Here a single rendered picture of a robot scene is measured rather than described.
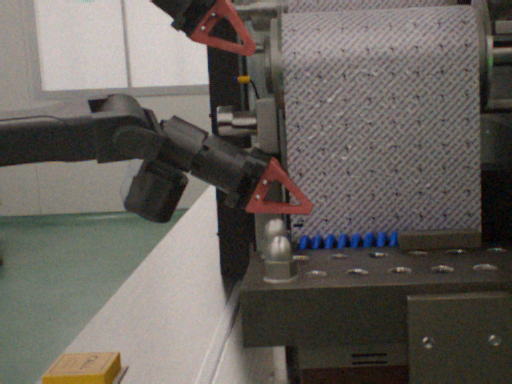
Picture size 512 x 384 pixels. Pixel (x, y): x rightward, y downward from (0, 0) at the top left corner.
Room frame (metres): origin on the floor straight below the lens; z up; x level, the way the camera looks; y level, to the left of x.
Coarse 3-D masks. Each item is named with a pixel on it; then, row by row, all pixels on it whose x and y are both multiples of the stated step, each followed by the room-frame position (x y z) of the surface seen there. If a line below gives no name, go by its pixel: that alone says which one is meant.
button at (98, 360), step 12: (60, 360) 0.87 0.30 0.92; (72, 360) 0.87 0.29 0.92; (84, 360) 0.87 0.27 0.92; (96, 360) 0.87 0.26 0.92; (108, 360) 0.86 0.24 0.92; (120, 360) 0.89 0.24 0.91; (48, 372) 0.84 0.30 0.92; (60, 372) 0.84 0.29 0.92; (72, 372) 0.83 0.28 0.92; (84, 372) 0.83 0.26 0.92; (96, 372) 0.83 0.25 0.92; (108, 372) 0.84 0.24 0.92
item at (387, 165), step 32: (448, 96) 0.95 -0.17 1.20; (288, 128) 0.95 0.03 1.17; (320, 128) 0.95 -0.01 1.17; (352, 128) 0.95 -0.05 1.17; (384, 128) 0.95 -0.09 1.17; (416, 128) 0.95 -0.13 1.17; (448, 128) 0.95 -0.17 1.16; (288, 160) 0.95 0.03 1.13; (320, 160) 0.95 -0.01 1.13; (352, 160) 0.95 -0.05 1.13; (384, 160) 0.95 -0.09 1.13; (416, 160) 0.95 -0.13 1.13; (448, 160) 0.95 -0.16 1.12; (320, 192) 0.95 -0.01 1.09; (352, 192) 0.95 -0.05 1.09; (384, 192) 0.95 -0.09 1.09; (416, 192) 0.95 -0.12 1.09; (448, 192) 0.95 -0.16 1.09; (480, 192) 0.95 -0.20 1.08; (320, 224) 0.95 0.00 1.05; (352, 224) 0.95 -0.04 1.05; (384, 224) 0.95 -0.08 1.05; (416, 224) 0.95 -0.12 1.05; (448, 224) 0.95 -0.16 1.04; (480, 224) 0.95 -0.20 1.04
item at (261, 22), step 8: (256, 0) 1.24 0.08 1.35; (264, 0) 1.24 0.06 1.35; (272, 0) 1.24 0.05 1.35; (280, 0) 1.24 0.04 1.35; (256, 8) 1.24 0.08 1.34; (264, 8) 1.24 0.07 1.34; (272, 8) 1.24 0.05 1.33; (256, 16) 1.24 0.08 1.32; (264, 16) 1.24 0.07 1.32; (272, 16) 1.24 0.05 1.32; (256, 24) 1.25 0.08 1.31; (264, 24) 1.25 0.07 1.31
